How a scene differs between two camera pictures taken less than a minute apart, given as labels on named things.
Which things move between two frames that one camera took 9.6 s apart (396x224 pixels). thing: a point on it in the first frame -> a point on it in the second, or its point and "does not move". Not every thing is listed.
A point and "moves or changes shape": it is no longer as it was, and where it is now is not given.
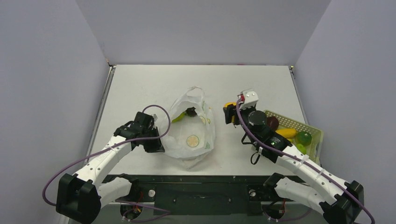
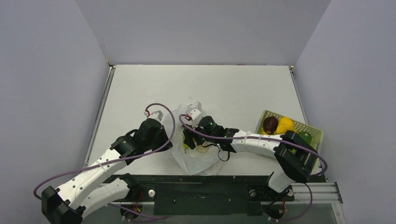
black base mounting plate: [203, 194] does not move
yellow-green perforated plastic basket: [314, 149] does not move
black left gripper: [157, 147] -> [162, 133]
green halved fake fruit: [304, 138] does not move
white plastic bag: [190, 138] moves or changes shape
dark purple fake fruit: [273, 122] does not move
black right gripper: [232, 114] -> [189, 136]
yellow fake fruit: [229, 108] -> [284, 124]
